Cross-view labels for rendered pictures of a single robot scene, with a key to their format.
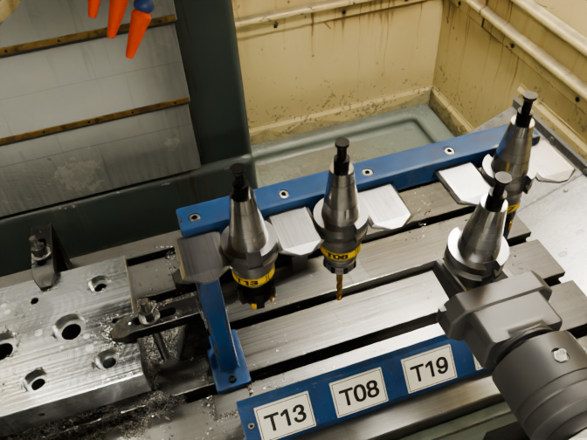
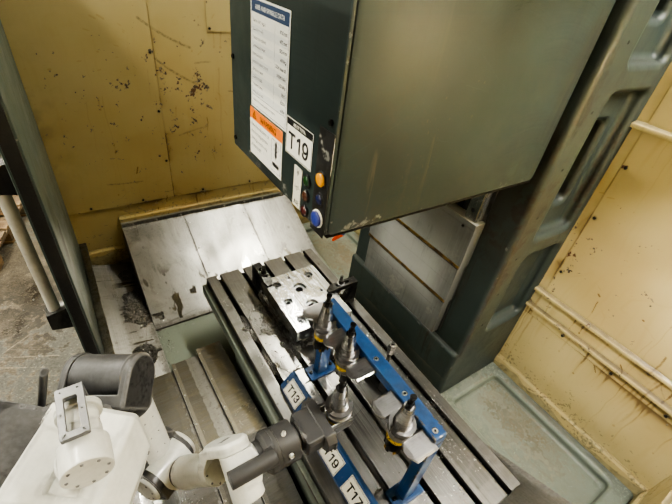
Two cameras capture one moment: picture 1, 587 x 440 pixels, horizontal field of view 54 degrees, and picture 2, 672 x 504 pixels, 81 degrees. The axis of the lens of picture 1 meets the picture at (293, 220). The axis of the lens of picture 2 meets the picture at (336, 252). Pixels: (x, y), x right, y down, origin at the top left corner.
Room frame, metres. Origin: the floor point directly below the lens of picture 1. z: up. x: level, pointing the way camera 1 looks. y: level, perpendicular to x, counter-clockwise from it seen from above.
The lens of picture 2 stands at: (0.14, -0.63, 2.04)
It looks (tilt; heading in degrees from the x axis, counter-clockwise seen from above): 37 degrees down; 67
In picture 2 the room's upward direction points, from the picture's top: 9 degrees clockwise
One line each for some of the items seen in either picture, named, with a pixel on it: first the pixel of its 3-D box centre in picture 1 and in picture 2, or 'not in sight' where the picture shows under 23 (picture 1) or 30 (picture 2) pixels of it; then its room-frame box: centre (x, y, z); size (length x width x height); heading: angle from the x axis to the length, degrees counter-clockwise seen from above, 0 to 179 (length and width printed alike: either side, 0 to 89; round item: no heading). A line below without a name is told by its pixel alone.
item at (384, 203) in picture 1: (383, 208); (358, 370); (0.48, -0.11, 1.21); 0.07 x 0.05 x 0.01; 15
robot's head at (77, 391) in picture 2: not in sight; (79, 423); (-0.06, -0.24, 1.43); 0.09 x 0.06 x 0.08; 105
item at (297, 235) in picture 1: (295, 232); (335, 339); (0.45, 0.00, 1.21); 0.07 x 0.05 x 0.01; 15
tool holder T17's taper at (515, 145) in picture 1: (515, 144); (406, 414); (0.52, -0.27, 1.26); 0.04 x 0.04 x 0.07
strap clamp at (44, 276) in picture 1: (49, 264); (341, 289); (0.63, 0.41, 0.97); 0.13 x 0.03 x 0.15; 15
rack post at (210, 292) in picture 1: (213, 306); (324, 342); (0.47, 0.12, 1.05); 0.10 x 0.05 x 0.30; 15
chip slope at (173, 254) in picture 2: not in sight; (237, 260); (0.28, 0.93, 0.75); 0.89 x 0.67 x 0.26; 15
